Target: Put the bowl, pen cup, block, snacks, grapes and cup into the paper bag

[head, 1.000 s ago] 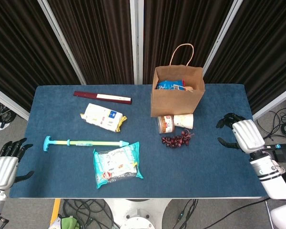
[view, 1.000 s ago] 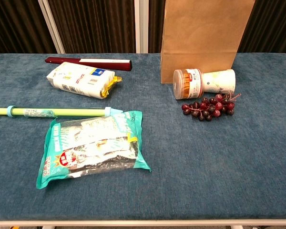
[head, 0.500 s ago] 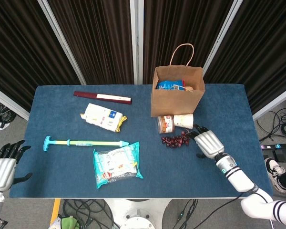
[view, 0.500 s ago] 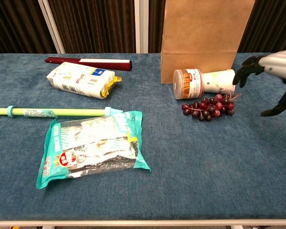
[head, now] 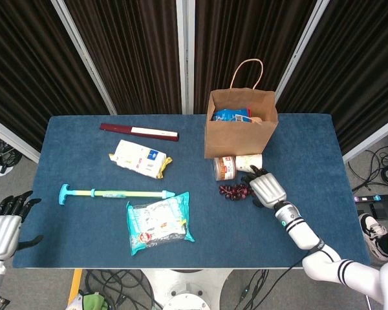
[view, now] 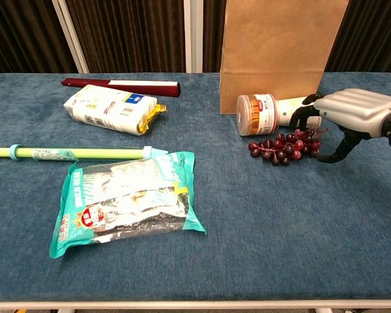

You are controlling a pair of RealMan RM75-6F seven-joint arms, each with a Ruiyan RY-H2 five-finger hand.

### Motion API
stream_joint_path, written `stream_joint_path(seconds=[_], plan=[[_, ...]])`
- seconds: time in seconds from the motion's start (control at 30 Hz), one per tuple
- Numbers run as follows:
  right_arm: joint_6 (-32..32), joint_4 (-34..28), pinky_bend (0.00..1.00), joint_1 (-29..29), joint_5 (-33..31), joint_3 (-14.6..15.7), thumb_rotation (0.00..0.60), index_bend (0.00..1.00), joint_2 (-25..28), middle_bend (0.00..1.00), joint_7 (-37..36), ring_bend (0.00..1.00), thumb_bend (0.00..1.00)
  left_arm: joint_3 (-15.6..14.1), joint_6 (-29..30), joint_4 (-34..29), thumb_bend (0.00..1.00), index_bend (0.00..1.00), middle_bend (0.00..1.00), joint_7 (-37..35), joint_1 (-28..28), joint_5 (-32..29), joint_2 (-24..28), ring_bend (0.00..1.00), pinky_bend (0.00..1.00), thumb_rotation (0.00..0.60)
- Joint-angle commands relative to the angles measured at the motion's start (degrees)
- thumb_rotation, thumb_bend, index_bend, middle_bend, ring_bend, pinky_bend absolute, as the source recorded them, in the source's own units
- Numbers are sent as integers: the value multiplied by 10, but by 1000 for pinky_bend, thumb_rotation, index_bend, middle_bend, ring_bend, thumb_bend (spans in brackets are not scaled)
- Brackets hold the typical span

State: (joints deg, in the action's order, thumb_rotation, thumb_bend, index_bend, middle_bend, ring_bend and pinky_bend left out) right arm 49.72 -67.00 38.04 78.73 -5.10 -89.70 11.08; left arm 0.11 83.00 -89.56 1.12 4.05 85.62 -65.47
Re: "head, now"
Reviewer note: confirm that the blue fabric table cover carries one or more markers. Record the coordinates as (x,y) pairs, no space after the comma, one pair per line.
(310,155)

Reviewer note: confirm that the white paper scrap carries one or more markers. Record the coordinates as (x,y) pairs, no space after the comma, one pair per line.
(4,170)

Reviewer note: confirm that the teal seaweed snack package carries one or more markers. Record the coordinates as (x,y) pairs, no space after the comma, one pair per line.
(158,223)

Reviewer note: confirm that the clear plastic snack jar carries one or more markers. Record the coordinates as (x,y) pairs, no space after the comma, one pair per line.
(224,168)

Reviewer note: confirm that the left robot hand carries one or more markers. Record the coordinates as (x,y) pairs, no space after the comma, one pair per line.
(1,234)

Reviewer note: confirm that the blue snack packet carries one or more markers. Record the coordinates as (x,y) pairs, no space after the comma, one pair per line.
(228,115)

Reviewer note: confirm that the maroon folding fan box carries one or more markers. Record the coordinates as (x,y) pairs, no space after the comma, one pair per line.
(116,128)

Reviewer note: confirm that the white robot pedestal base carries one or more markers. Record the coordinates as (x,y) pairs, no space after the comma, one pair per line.
(187,290)

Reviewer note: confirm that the green cloth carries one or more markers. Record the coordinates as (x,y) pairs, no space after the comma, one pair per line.
(92,302)

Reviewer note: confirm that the dark brown pleated curtain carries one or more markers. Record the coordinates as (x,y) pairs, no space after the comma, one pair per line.
(359,48)
(132,48)
(229,32)
(26,64)

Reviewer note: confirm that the white black sneaker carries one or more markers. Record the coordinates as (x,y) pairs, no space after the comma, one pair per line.
(372,229)

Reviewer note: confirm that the white noodle pack yellow ends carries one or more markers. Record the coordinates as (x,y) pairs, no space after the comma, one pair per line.
(139,158)

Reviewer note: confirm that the white partition base rail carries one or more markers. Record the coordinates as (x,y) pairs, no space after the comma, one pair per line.
(13,139)
(372,142)

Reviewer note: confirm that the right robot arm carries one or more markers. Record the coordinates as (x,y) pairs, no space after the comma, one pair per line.
(300,229)

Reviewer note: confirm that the green tube water pump toy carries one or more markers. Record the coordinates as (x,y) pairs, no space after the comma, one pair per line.
(126,194)

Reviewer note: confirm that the white paper cup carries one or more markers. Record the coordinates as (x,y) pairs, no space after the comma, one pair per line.
(245,163)

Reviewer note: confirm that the brown paper bag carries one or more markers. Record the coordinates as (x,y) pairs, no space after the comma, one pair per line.
(236,142)

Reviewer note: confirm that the red grape bunch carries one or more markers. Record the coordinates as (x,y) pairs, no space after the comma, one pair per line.
(232,192)

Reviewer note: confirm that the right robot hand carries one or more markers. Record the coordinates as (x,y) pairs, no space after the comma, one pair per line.
(268,190)

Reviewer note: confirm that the white aluminium partition post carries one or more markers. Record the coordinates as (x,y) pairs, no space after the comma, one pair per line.
(84,58)
(185,48)
(300,42)

